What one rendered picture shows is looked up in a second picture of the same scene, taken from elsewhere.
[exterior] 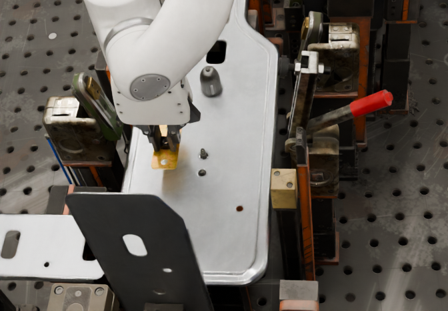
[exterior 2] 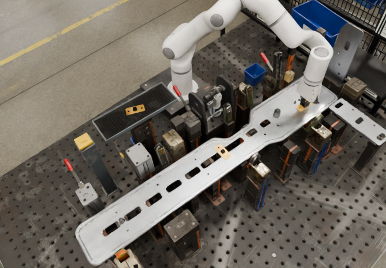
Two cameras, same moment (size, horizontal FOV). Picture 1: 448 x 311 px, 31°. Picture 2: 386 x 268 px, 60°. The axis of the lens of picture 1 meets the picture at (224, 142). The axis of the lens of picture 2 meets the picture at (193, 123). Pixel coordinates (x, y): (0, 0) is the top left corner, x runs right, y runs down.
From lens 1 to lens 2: 1.86 m
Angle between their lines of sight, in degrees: 66
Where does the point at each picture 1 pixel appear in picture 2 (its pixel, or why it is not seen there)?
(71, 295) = (354, 86)
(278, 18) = not seen: hidden behind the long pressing
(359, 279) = not seen: hidden behind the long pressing
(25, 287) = (346, 171)
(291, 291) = (322, 31)
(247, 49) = (257, 117)
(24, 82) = (300, 243)
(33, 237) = (352, 117)
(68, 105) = (321, 130)
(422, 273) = not seen: hidden behind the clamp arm
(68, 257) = (346, 107)
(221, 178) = (296, 95)
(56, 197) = (338, 126)
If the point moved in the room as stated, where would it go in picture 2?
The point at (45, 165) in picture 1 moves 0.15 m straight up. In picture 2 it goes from (315, 203) to (323, 190)
